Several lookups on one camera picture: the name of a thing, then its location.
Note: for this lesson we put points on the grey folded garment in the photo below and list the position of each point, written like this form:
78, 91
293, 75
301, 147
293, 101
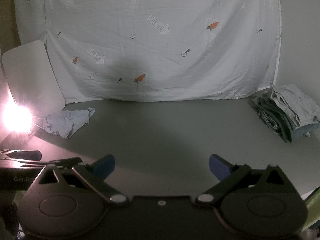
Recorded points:
295, 105

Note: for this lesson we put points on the pile of folded grey clothes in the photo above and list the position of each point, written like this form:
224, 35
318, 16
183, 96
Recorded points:
290, 130

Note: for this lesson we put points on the light green object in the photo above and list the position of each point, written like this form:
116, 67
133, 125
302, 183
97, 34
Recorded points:
313, 210

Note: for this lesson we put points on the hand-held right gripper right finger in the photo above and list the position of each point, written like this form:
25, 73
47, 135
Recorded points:
220, 168

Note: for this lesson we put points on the checked garment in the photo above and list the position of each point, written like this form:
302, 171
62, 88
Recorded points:
268, 121

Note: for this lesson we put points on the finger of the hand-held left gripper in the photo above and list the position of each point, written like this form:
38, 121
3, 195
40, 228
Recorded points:
67, 161
25, 154

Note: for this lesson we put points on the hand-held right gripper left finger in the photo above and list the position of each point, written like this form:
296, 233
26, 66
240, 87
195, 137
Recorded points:
104, 167

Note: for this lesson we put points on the light blue garment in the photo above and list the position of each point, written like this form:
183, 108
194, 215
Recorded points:
70, 121

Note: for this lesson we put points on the white printed bed sheet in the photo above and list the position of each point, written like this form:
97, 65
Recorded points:
160, 42

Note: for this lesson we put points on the white rounded panel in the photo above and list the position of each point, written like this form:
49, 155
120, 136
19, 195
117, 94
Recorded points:
27, 80

